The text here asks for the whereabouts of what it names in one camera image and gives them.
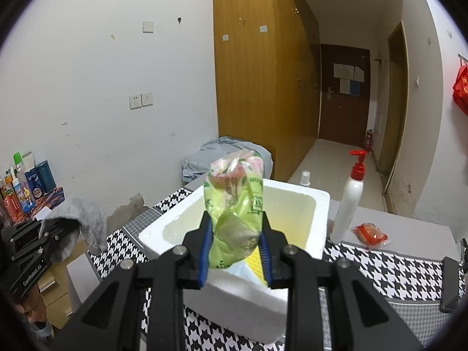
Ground person's left hand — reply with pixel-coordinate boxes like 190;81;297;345
20;287;50;339

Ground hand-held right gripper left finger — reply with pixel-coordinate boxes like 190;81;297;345
47;212;214;351

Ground grey-blue clothes pile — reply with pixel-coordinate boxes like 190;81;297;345
182;136;264;183

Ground yellow foam net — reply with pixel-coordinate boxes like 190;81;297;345
246;254;267;288

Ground white pump bottle red cap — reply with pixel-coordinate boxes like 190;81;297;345
331;150;367;244

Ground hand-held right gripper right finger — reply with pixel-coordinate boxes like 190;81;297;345
258;216;425;351

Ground row of toiletry bottles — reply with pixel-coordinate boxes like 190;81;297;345
0;152;57;223

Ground patterned dark cloth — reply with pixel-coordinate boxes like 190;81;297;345
35;186;66;213

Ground wooden wardrobe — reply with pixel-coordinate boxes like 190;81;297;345
213;0;320;183

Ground green snack bag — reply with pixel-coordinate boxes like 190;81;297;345
204;150;264;269

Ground white foam box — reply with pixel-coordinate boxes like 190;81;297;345
138;178;331;344

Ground houndstooth table runner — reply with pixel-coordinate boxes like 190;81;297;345
88;186;457;351

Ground dark brown door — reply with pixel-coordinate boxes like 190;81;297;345
317;44;371;147

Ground red snack packet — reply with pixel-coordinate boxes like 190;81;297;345
353;223;389;246

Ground red printed plastic bag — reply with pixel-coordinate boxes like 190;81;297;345
452;64;468;115

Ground black smartphone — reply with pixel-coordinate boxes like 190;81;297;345
440;256;460;313

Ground papers on door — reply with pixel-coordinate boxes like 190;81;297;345
333;63;365;96

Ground light wooden side door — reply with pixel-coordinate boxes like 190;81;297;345
376;20;409;174

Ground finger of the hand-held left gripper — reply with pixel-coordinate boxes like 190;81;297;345
11;228;80;264
1;217;80;244

